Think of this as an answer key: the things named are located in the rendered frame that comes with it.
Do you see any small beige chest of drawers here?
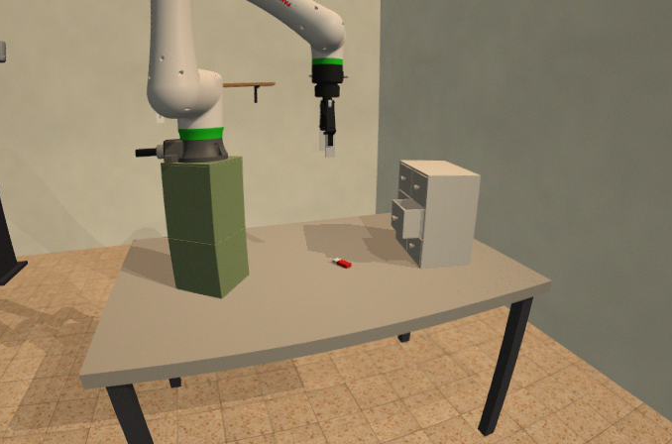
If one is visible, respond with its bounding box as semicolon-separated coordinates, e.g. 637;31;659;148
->
398;161;481;269

